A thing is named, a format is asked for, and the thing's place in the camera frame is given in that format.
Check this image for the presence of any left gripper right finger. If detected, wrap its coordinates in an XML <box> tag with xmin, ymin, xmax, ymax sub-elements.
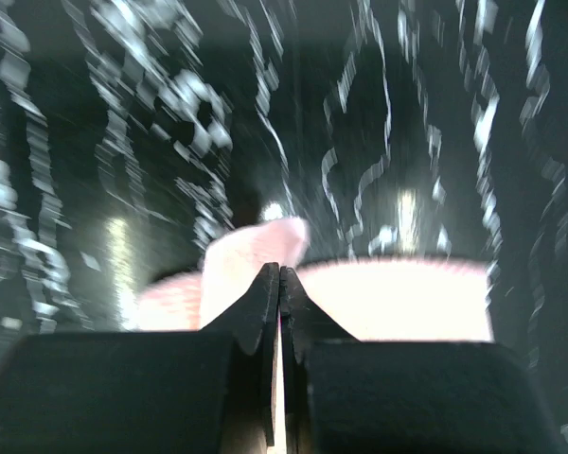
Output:
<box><xmin>279</xmin><ymin>268</ymin><xmax>563</xmax><ymax>453</ymax></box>

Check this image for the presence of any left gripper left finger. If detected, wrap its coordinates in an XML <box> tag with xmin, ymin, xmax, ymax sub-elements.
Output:
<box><xmin>0</xmin><ymin>263</ymin><xmax>279</xmax><ymax>453</ymax></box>

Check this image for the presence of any plain pink towel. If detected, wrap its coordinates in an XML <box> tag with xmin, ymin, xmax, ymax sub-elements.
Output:
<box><xmin>136</xmin><ymin>218</ymin><xmax>494</xmax><ymax>341</ymax></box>

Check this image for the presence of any black marble pattern mat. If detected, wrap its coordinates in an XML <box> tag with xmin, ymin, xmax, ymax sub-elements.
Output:
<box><xmin>0</xmin><ymin>1</ymin><xmax>568</xmax><ymax>452</ymax></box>

